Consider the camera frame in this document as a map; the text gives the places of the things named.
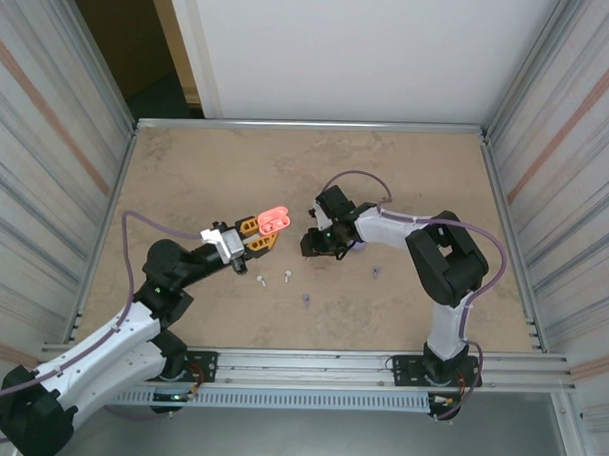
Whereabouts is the pink earbud charging case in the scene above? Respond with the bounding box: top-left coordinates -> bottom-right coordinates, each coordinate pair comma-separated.
256,204 -> 291,234

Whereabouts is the corrugated metal side panel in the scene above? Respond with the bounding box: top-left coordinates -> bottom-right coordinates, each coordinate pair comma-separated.
0,0 -> 142,456
476,0 -> 609,456

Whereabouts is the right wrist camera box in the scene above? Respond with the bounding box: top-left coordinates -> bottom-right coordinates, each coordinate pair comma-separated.
308,200 -> 337,233

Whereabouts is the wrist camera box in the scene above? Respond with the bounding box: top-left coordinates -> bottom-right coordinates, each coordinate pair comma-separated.
198,222 -> 247,267
308,200 -> 337,233

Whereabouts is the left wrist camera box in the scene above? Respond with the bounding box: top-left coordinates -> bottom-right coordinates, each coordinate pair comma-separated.
198,222 -> 247,267

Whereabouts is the short aluminium table edge rail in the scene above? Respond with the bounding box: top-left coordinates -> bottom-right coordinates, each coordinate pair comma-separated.
472,133 -> 558,356
69,122 -> 140,346

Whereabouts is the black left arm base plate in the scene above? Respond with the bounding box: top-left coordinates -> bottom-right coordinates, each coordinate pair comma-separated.
181,350 -> 219,385

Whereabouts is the long aluminium table edge rail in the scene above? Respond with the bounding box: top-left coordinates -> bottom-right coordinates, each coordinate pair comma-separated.
135,112 -> 491,144

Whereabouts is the wide aluminium mounting rail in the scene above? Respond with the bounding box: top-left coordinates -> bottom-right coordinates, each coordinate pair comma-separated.
37,334 -> 580,399

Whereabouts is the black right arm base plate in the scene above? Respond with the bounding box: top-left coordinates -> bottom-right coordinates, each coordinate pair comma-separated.
386,351 -> 481,391

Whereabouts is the slotted grey cable duct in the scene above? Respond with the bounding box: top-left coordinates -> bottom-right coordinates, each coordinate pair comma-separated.
111,380 -> 434,418

